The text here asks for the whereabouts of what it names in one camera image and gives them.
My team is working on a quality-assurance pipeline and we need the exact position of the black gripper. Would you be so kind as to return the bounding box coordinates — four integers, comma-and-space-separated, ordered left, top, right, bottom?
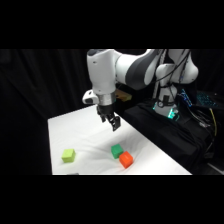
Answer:
95, 103, 122, 132

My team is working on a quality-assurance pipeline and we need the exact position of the dark green block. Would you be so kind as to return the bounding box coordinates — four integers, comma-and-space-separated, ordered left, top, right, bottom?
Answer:
110, 143, 125, 160

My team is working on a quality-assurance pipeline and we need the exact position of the red block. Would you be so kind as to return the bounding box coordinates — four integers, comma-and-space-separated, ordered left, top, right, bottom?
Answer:
118, 150, 135, 170

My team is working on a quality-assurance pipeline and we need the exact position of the lime green block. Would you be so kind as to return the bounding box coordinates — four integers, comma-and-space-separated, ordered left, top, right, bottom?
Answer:
60, 147, 77, 164

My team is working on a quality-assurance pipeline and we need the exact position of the yellow-brown wrist connector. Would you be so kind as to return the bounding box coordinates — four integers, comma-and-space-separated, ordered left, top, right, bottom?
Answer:
114, 91, 133, 103

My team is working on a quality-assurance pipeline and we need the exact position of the black robot stand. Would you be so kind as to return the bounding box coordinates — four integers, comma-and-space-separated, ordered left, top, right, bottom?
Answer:
122, 99, 216, 176

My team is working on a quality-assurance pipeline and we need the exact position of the black curtain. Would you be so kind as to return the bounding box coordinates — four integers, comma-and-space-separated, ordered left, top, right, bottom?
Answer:
0, 49, 224, 176

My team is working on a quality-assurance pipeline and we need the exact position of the blue backlit keyboard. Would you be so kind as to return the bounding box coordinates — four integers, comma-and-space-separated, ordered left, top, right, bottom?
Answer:
195, 89, 222, 108

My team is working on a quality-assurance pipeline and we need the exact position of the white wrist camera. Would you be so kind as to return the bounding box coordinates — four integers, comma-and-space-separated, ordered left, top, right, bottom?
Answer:
81, 89, 100, 106

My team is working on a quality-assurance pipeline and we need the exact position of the yellow cable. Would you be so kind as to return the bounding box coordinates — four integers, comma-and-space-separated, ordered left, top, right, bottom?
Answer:
208, 107, 219, 138

